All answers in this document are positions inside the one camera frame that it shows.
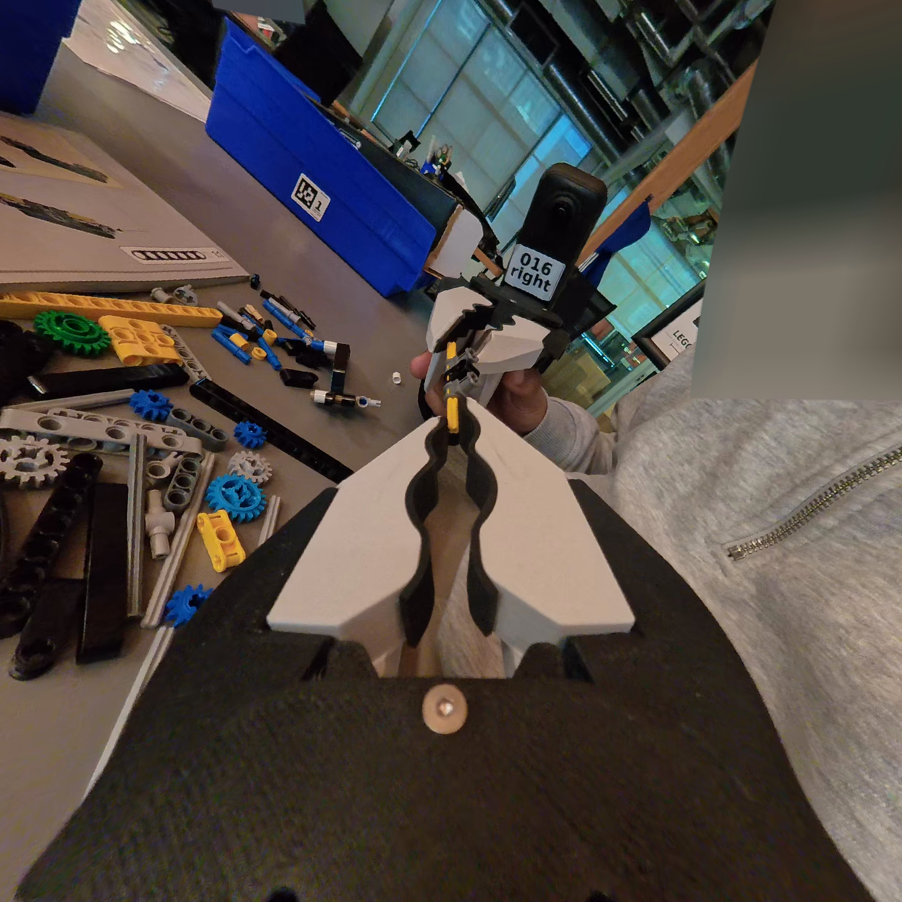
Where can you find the dark grey lego beam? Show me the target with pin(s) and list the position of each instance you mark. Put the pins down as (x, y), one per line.
(176, 417)

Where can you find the pile of small lego pins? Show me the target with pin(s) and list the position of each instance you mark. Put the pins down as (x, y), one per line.
(275, 331)

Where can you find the long grey lego axle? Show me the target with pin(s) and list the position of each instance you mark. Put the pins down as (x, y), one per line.
(70, 402)
(176, 546)

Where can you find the yellow lego frame plate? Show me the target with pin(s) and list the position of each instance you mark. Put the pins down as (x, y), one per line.
(116, 331)

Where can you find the brown cardboard box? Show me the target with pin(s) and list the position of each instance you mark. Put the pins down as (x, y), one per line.
(578, 377)

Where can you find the long yellow lego beam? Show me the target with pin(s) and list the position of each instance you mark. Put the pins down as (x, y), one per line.
(106, 308)

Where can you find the green lego gear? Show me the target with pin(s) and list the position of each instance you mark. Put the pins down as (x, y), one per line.
(53, 331)

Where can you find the large grey lego gear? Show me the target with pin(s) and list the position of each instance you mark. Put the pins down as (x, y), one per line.
(14, 458)

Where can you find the long black lego beam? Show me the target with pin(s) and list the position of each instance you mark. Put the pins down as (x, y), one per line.
(282, 440)

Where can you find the thin grey lego liftarm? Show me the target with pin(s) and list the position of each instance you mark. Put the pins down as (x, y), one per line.
(184, 352)

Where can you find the metal ceiling ducts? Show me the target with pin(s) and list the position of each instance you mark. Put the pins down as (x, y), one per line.
(634, 49)

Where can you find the person's right hand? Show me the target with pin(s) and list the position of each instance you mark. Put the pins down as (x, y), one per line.
(521, 402)

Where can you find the small grey lego gear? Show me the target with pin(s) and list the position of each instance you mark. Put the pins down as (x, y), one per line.
(248, 466)

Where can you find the small blue lego gear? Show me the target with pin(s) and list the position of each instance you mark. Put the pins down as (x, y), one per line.
(249, 434)
(187, 604)
(150, 404)

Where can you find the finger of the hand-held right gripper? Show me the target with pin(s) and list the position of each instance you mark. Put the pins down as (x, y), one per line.
(514, 349)
(454, 313)

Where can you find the black lego connector with pins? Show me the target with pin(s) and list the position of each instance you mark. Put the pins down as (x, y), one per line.
(340, 370)

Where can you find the small yellow grey lego assembly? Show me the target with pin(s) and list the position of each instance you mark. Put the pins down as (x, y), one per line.
(454, 416)

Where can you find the light grey lego connector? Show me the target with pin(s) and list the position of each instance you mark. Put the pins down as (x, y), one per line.
(159, 525)

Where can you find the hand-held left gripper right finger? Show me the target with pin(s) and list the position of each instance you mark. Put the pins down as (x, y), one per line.
(549, 564)

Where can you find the short grey lego beam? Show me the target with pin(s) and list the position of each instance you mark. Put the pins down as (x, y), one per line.
(183, 471)

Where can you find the yellow lego connector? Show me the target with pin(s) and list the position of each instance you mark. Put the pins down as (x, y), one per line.
(211, 525)

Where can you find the person's right forearm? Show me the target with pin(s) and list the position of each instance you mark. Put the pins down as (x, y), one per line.
(571, 437)

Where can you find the large glass window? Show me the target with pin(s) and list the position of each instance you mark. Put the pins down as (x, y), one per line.
(493, 70)

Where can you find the dark grey lego axle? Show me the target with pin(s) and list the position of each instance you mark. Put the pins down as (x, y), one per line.
(137, 528)

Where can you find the small grey lego connector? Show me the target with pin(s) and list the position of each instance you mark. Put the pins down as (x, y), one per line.
(173, 294)

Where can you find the medium blue lego gear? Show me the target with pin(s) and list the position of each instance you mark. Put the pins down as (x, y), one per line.
(236, 497)

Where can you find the black lego tyre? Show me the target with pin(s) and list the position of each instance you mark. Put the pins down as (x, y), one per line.
(17, 359)

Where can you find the lego instruction booklet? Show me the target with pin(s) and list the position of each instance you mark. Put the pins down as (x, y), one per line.
(84, 211)

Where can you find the short grey lego axle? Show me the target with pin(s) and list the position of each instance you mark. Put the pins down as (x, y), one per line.
(268, 521)

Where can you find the black lego beam with holes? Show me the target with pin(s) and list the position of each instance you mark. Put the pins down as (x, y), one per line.
(53, 620)
(53, 535)

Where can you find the small black lego piece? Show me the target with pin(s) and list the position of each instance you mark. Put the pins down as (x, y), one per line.
(299, 378)

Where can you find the person's grey sweatshirt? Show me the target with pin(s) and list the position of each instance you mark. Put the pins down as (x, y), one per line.
(775, 564)

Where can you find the white sign board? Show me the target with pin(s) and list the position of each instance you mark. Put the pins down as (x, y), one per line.
(676, 338)

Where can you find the long light grey lego beam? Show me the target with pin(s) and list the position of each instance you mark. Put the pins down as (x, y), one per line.
(106, 428)

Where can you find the blue plastic storage bin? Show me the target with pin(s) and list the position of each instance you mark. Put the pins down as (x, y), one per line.
(32, 49)
(317, 155)

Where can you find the white printed sheet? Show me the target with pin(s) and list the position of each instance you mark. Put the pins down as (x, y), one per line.
(134, 49)

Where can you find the wooden beam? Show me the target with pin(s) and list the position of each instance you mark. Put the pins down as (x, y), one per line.
(690, 141)

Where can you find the flat black lego bar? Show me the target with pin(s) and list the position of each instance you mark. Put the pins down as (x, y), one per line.
(104, 564)
(106, 382)

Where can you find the white cardboard box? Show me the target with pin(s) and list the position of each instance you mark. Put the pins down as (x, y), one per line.
(458, 239)

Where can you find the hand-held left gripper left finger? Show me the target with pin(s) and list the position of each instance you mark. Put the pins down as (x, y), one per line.
(352, 564)

